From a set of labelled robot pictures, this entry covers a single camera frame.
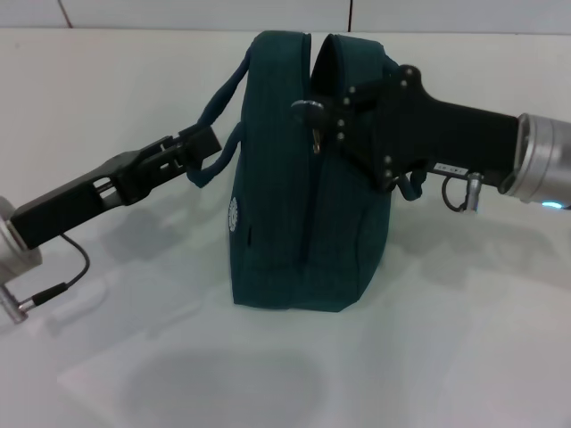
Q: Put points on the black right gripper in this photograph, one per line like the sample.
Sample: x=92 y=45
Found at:
x=424 y=129

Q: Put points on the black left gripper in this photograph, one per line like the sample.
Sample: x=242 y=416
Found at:
x=67 y=205

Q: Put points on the dark teal insulated lunch bag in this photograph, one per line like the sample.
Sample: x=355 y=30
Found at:
x=276 y=223

